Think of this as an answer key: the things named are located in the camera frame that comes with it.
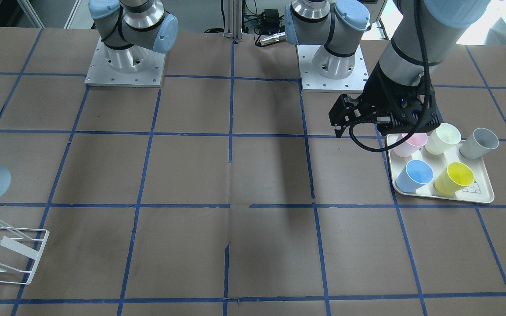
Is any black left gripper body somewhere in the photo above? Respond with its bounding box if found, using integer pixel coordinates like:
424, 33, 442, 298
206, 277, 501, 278
329, 66, 438, 137

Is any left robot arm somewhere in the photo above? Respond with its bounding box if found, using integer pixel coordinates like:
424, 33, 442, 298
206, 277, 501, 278
284, 0, 489, 137

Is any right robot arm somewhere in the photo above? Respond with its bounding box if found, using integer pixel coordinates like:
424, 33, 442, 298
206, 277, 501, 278
0, 0, 178, 185

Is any pink plastic cup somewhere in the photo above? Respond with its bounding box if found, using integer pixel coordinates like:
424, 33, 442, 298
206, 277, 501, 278
393, 133, 428, 157

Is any cream white plastic cup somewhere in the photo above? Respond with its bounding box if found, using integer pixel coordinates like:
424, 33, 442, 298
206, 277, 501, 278
424, 123, 461, 155

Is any yellow plastic cup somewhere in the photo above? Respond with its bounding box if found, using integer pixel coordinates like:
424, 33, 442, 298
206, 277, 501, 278
433, 162, 475, 195

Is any grey plastic cup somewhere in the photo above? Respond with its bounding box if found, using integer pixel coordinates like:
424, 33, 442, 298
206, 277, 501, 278
459, 128, 499, 159

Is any cream plastic tray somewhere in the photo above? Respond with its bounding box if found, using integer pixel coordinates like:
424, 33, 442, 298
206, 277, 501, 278
387, 123, 495, 204

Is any white wire dish rack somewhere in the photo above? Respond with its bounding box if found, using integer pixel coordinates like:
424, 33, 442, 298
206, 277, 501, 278
0, 218, 50, 285

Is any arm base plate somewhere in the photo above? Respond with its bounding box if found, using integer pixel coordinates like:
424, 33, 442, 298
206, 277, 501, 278
85, 38, 166, 88
296, 45, 369, 93

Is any aluminium frame post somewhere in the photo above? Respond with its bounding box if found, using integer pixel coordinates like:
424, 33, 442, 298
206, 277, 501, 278
222, 0, 244, 42

